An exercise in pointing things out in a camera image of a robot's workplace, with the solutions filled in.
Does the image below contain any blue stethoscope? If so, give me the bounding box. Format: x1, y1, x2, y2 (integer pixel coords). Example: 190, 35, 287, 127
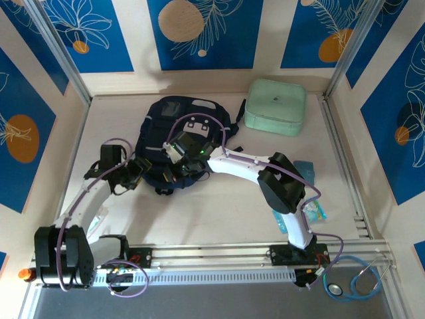
323, 255, 392, 302

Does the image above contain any orange emergency stop button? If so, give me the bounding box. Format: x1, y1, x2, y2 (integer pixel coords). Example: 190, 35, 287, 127
18, 268, 37, 283

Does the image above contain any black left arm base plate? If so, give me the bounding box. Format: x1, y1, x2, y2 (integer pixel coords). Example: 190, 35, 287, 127
96, 246, 153, 270

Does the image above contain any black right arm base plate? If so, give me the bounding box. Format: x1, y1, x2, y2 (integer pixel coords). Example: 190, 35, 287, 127
269, 244, 329, 266

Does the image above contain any aluminium corner post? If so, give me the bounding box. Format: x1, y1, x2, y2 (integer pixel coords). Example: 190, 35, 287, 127
327, 0, 388, 100
25, 0, 93, 106

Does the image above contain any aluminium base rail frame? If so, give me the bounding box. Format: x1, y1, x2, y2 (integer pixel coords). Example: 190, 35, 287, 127
31, 238, 398, 270

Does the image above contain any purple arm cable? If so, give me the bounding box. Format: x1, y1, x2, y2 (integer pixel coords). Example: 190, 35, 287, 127
54, 138, 150, 298
165, 112, 345, 290

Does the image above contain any blue wet wipes packet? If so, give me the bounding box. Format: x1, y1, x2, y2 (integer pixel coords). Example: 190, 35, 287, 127
272, 195, 328, 235

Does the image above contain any grey slotted cable duct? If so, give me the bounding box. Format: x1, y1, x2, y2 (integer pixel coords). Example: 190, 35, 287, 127
92, 269, 296, 286

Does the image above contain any navy blue backpack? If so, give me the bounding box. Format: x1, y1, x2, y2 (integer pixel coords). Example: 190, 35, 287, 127
134, 95, 247, 196

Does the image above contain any teal pouch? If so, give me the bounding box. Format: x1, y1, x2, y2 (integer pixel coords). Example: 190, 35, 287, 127
294, 160, 315, 184

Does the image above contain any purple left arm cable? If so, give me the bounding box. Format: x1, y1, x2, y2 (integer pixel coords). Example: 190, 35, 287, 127
54, 138, 150, 298

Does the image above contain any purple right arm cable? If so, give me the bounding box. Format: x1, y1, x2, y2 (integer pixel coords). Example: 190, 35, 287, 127
165, 112, 345, 290

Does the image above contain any aluminium side rail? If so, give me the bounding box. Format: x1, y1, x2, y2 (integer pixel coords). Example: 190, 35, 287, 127
317, 94, 375, 239

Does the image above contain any mint green zip case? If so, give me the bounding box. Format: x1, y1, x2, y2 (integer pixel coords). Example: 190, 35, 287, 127
244, 78, 308, 137

